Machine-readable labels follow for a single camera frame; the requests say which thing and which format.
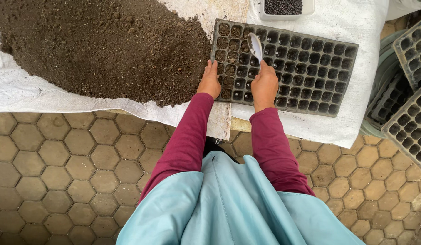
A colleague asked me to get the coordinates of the grey green plastic tub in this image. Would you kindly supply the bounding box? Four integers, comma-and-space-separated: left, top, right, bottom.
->
359, 29, 416, 139

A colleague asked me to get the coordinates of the black shoe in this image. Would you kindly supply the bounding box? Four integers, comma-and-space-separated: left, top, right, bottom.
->
203, 136, 240, 164

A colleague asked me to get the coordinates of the white woven sack cloth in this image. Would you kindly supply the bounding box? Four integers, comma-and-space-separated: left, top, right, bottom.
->
0, 0, 250, 141
230, 0, 390, 149

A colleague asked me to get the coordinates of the light blue apron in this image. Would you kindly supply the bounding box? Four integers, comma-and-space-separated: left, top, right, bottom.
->
116, 151, 366, 245

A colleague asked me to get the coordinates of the black seedling tray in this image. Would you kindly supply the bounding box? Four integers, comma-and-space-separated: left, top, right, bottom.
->
365, 70, 415, 127
380, 80, 421, 171
392, 14, 421, 92
209, 18, 359, 118

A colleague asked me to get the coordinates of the white plastic spoon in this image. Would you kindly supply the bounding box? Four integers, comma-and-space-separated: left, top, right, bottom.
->
247, 32, 263, 69

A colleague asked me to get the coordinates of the person's right hand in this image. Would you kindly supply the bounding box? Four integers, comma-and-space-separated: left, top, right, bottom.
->
250, 60, 279, 113

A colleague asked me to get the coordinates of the heap of black seeds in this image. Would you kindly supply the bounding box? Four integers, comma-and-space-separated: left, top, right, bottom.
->
264, 0, 304, 16

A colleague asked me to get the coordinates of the white bag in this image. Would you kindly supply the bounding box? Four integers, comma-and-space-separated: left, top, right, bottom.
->
386, 0, 421, 21

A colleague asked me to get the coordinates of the person's left hand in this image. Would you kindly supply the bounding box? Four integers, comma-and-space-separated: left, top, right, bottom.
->
196, 59, 222, 100

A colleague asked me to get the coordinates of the pile of dark brown soil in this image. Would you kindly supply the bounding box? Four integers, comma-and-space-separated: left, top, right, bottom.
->
0, 0, 212, 108

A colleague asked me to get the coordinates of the clear plastic container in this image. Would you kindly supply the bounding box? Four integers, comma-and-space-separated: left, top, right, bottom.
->
259, 0, 316, 22

